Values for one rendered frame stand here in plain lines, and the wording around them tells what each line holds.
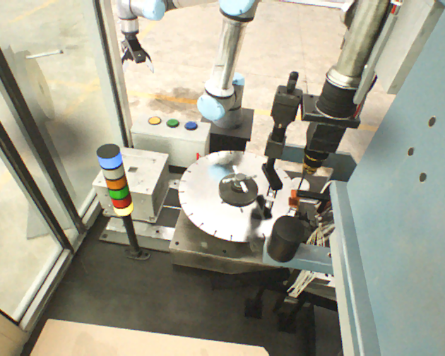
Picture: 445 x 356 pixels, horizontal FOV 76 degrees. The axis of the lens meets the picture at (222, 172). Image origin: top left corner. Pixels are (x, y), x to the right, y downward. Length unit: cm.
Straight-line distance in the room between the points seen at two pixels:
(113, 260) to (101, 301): 12
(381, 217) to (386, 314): 8
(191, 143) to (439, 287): 93
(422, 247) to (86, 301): 81
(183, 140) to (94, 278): 52
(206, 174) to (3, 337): 59
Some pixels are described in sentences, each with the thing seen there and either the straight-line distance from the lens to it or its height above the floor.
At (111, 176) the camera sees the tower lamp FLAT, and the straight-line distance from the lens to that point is 64.
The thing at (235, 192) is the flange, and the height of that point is 96.
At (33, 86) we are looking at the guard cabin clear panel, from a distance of 75.
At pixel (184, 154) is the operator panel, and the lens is 110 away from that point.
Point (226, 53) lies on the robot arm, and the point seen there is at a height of 114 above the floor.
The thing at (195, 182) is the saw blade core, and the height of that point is 95.
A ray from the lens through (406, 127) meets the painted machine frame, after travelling 27.
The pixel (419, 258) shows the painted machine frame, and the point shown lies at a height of 139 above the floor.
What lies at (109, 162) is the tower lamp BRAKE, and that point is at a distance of 61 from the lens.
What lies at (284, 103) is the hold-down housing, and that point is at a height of 123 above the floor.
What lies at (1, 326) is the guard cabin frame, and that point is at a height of 87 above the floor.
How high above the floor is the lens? 155
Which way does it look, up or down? 45 degrees down
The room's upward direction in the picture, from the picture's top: 6 degrees clockwise
